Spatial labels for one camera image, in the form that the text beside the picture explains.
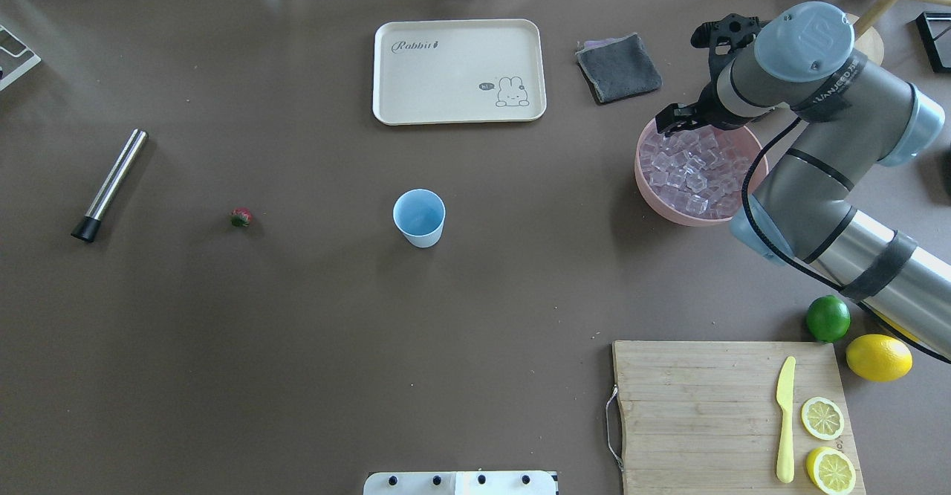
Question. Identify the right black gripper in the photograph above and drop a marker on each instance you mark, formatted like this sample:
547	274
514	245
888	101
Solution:
711	106

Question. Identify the red strawberry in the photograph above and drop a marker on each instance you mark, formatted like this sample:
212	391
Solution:
240	217

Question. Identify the steel muddler black tip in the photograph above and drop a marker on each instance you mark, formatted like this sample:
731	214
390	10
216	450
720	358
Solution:
87	228

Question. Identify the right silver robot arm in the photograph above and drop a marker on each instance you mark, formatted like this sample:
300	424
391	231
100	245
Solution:
855	115

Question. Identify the ice cubes pile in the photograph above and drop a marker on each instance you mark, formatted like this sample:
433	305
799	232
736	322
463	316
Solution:
691	175

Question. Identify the light blue plastic cup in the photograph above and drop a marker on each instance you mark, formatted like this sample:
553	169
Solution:
419	215

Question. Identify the pink bowl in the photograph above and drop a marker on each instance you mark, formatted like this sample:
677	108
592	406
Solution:
661	205

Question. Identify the grey folded cloth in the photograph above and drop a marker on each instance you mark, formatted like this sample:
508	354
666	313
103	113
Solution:
618	68

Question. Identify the wooden glass stand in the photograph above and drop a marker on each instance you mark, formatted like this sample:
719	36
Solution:
877	4

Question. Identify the cream rabbit tray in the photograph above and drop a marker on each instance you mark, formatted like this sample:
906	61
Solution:
441	72

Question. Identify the green lime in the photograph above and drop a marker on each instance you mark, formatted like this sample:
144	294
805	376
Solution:
828	319

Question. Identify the wooden cutting board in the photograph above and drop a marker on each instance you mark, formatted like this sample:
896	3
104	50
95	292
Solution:
700	416

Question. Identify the yellow lemon near lime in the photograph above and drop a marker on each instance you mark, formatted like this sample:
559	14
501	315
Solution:
878	358

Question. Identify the lemon half upper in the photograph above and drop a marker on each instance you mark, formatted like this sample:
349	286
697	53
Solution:
822	418

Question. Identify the lemon half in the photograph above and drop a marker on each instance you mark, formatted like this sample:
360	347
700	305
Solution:
822	418
831	471

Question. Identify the yellow plastic knife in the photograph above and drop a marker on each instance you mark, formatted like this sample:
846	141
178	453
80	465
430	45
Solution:
784	468

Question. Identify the lemon half lower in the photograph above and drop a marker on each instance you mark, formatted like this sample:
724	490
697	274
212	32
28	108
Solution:
831	471

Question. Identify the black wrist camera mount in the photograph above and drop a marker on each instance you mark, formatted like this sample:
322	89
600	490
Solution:
725	37

